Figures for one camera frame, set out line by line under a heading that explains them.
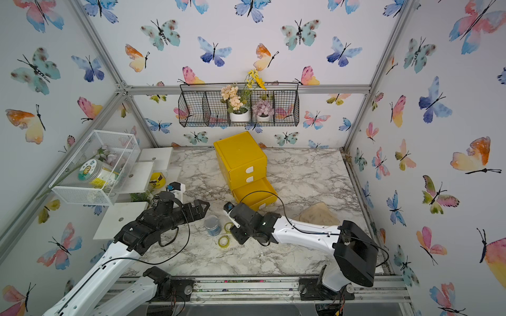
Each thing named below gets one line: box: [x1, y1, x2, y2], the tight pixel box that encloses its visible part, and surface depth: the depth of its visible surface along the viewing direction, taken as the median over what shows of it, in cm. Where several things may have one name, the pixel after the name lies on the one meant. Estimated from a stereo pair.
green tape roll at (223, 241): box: [218, 235, 230, 249], surface depth 87 cm
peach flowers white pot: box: [221, 84, 250, 122], surface depth 84 cm
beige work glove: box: [292, 202, 341, 226], surface depth 96 cm
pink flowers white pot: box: [251, 100, 275, 123], surface depth 90 cm
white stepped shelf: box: [93, 147, 182, 240], surface depth 82 cm
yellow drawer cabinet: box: [213, 131, 278, 212], surface depth 93 cm
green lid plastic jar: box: [77, 158, 120, 189], surface depth 65 cm
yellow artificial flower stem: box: [242, 69, 267, 105], surface depth 85 cm
